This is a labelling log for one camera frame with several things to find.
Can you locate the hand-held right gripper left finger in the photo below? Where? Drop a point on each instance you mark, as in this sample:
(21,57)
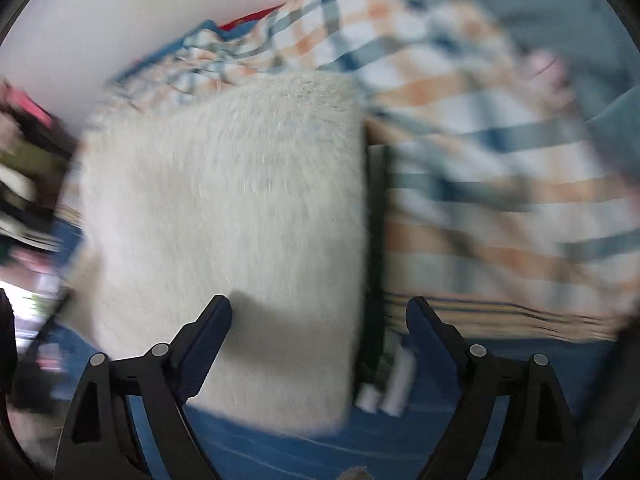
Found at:
(200,355)

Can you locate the plaid bed sheet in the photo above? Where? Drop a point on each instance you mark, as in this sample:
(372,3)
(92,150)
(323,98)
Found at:
(475,170)

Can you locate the pink cloth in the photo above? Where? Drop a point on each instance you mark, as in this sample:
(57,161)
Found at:
(547,70)

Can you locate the grey fuzzy cloth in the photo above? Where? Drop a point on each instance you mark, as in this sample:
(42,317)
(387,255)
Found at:
(356,473)

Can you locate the pile of clothes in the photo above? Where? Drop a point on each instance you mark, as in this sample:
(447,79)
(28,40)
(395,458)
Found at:
(25,170)

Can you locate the blue striped bed sheet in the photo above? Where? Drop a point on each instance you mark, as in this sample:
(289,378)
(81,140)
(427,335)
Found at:
(310,455)

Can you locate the green sweater with striped trim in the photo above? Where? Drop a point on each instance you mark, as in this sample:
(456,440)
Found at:
(376,260)

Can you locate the light blue blanket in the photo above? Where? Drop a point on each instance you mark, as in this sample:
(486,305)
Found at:
(540,5)

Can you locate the white tweed jacket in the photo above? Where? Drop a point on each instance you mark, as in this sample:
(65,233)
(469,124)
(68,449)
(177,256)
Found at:
(225,220)

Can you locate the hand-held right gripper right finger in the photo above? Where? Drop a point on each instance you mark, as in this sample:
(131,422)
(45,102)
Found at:
(435,355)

